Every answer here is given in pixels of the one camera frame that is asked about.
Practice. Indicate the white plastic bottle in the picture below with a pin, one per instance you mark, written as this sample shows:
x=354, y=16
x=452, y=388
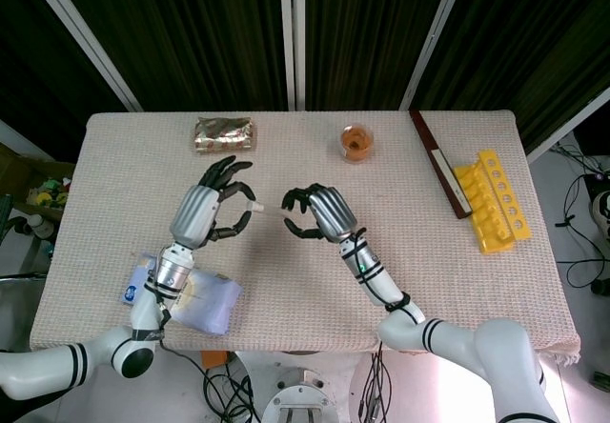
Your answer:
x=40, y=225

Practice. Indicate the clear glass tube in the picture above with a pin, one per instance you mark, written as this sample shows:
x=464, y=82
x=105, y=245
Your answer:
x=274, y=211

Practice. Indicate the gold foil snack packet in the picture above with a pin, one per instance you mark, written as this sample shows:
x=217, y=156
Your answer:
x=224, y=134

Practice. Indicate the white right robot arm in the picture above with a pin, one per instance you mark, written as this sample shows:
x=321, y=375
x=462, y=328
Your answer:
x=476, y=347

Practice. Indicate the clear jar of rubber bands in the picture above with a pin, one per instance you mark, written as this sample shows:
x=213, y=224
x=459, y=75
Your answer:
x=356, y=143

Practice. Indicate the dark green partition panel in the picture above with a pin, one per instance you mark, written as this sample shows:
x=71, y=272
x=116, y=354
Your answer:
x=367, y=27
x=28, y=61
x=190, y=27
x=534, y=37

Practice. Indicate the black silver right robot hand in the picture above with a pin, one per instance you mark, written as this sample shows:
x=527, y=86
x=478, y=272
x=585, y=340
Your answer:
x=333, y=211

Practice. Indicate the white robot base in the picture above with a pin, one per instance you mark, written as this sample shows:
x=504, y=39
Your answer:
x=298, y=396

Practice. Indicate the small white stopper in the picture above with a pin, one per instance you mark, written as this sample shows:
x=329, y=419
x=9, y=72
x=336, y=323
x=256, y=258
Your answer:
x=255, y=206

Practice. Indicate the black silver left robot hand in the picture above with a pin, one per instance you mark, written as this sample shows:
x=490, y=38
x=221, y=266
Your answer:
x=195, y=213

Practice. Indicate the yellow object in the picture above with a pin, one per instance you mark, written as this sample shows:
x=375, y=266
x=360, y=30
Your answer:
x=495, y=204

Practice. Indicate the cardboard box with toys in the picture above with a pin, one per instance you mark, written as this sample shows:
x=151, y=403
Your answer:
x=33, y=180

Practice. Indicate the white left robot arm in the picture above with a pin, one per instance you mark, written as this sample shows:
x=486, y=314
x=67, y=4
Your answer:
x=143, y=313

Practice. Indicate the beige waffle-weave tablecloth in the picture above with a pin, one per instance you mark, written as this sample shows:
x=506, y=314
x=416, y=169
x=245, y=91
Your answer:
x=305, y=289

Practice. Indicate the small orange box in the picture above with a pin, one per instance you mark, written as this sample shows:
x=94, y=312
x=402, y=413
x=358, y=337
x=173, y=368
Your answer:
x=213, y=360

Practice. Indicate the blue tissue pack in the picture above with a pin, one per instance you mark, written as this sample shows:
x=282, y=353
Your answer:
x=209, y=299

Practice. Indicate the white partition frame post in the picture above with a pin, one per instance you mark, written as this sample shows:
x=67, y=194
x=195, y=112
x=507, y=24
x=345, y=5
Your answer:
x=291, y=37
x=433, y=37
x=90, y=37
x=567, y=125

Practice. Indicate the dark brown long box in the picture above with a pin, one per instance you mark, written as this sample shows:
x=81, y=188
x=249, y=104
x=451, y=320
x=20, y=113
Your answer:
x=441, y=161

